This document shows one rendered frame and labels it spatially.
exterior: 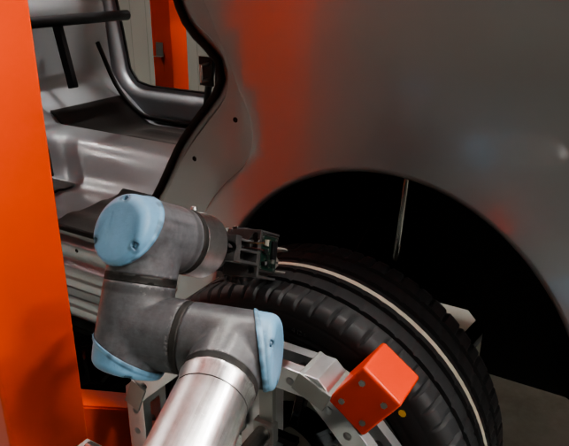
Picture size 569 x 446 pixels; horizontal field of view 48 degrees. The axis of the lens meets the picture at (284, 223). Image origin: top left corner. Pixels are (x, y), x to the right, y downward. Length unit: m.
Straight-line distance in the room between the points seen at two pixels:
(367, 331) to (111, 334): 0.39
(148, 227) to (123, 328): 0.12
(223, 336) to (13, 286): 0.48
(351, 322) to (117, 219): 0.39
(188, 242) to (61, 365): 0.49
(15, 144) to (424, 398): 0.72
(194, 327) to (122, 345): 0.09
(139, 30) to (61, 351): 5.54
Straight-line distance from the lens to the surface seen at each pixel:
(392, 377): 0.89
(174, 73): 4.32
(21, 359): 1.16
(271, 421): 1.00
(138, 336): 0.77
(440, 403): 1.00
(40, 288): 1.14
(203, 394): 0.67
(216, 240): 0.85
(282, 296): 1.00
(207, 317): 0.75
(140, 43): 6.59
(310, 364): 0.94
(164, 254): 0.78
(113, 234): 0.79
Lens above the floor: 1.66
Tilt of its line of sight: 22 degrees down
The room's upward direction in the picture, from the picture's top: straight up
